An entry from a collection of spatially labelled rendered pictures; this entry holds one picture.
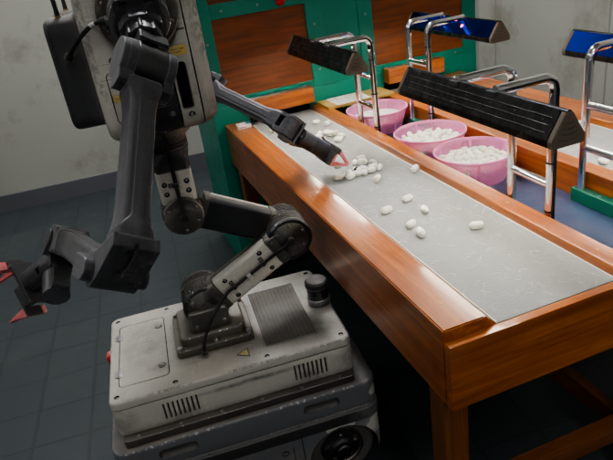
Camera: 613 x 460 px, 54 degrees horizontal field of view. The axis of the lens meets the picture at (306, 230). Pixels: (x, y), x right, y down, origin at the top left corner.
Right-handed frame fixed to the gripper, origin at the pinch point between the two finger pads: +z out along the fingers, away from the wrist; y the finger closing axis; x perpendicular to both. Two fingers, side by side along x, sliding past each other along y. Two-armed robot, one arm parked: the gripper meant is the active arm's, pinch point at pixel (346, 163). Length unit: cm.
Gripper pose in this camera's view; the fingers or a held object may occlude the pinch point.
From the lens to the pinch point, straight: 206.1
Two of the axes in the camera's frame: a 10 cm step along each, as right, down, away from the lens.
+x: -5.1, 8.5, 1.5
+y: -3.5, -3.6, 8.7
